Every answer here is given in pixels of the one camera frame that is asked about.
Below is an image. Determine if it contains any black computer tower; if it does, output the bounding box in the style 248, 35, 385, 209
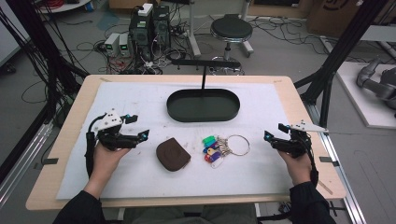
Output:
151, 5, 172, 49
128, 12, 154, 61

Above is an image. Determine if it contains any black frame post with cables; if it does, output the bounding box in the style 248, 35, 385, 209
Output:
0, 0, 91, 185

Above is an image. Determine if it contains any right hand-held gripper cable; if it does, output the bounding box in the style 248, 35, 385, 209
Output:
303, 132, 320, 189

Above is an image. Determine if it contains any cardboard box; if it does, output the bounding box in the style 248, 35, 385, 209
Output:
305, 0, 396, 39

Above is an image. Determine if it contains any white power supply box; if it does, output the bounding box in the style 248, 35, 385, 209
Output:
119, 33, 131, 58
104, 32, 121, 54

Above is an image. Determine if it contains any black round stool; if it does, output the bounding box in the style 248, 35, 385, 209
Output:
209, 13, 255, 76

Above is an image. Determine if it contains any white table mat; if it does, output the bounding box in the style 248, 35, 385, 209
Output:
55, 80, 295, 201

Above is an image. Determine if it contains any white platform board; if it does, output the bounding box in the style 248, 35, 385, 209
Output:
335, 61, 396, 131

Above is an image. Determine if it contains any black oval tray stand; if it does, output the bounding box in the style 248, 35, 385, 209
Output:
165, 59, 242, 123

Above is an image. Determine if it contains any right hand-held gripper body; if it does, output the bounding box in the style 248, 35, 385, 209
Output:
276, 119, 330, 159

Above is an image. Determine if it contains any brown pouch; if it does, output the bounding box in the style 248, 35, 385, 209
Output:
155, 136, 192, 173

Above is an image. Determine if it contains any white box on computer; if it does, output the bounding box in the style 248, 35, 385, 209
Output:
136, 2, 154, 18

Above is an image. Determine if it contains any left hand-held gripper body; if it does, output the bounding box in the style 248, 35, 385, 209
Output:
92, 108, 134, 152

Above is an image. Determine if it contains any left hand-held gripper cable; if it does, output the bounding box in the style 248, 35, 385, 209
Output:
84, 113, 107, 179

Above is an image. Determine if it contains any person's right hand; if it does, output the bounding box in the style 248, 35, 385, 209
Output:
277, 149, 313, 187

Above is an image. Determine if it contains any hand-held gripper cable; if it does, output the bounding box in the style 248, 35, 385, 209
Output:
84, 113, 107, 179
303, 132, 320, 189

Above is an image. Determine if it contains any aluminium rail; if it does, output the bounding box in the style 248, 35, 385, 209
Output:
305, 102, 369, 224
0, 120, 54, 207

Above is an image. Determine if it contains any person's left hand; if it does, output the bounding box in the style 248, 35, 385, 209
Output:
92, 142, 132, 185

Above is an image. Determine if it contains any key ring with coloured tags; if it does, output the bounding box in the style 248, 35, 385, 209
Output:
202, 133, 251, 169

